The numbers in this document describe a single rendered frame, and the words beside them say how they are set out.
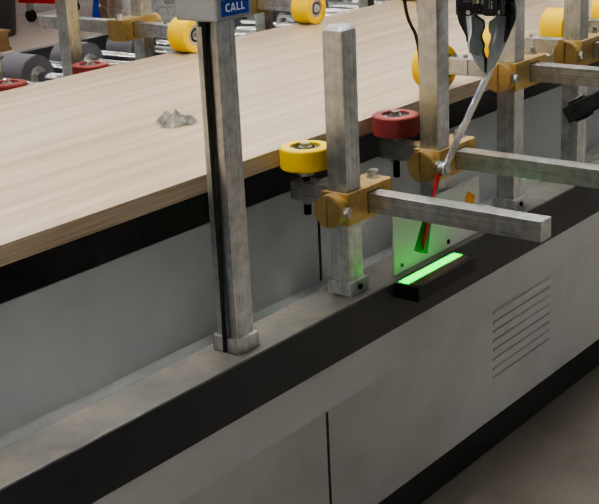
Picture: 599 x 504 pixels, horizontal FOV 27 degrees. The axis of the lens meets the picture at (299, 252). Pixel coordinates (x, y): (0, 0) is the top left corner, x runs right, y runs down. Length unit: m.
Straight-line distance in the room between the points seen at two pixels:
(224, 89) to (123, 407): 0.42
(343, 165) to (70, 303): 0.44
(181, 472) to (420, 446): 0.99
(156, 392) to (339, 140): 0.47
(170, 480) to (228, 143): 0.45
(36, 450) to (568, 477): 1.59
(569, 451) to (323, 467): 0.80
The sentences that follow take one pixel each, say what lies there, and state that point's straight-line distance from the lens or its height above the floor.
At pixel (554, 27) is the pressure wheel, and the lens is 2.77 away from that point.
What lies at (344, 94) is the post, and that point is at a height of 1.01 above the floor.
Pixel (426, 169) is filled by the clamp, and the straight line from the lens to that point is 2.03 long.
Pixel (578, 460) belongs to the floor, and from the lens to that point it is 2.92.
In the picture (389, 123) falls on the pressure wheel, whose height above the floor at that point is 0.90.
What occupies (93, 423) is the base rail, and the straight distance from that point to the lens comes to 1.55.
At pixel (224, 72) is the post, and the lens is 1.60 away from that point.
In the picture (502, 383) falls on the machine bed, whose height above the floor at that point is 0.17.
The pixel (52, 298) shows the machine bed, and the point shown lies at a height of 0.78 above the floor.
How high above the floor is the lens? 1.37
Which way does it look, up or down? 19 degrees down
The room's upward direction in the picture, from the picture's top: 3 degrees counter-clockwise
